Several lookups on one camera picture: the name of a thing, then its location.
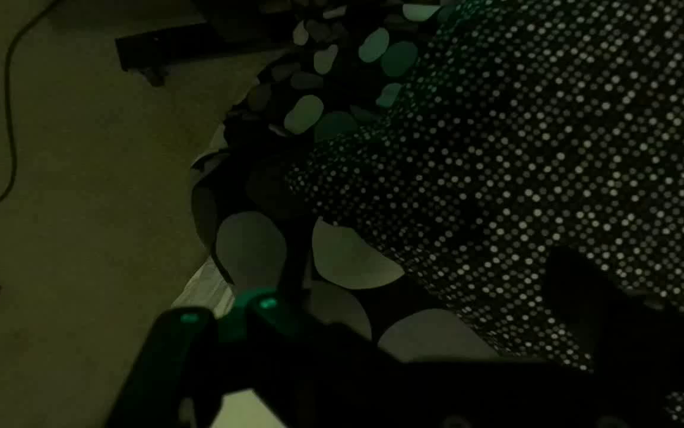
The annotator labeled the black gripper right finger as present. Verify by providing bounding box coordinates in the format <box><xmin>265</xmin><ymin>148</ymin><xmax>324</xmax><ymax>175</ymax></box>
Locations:
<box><xmin>543</xmin><ymin>244</ymin><xmax>684</xmax><ymax>428</ymax></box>

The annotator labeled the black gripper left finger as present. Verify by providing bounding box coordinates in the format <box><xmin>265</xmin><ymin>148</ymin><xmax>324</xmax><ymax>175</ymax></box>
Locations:
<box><xmin>102</xmin><ymin>285</ymin><xmax>337</xmax><ymax>428</ymax></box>

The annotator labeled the black duvet with large dots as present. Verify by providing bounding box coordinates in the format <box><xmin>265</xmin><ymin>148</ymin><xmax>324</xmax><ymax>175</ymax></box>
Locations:
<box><xmin>188</xmin><ymin>0</ymin><xmax>518</xmax><ymax>366</ymax></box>

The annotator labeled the black pillow with small dots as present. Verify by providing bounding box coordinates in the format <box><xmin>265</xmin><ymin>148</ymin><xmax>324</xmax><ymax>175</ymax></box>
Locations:
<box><xmin>282</xmin><ymin>0</ymin><xmax>684</xmax><ymax>428</ymax></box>

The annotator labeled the black wheeled stand base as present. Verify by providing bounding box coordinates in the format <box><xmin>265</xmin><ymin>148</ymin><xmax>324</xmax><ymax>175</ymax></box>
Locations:
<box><xmin>113</xmin><ymin>0</ymin><xmax>301</xmax><ymax>89</ymax></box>

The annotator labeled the thin black floor cable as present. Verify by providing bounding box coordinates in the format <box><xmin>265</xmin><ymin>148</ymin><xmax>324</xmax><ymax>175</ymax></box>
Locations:
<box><xmin>0</xmin><ymin>0</ymin><xmax>64</xmax><ymax>223</ymax></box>

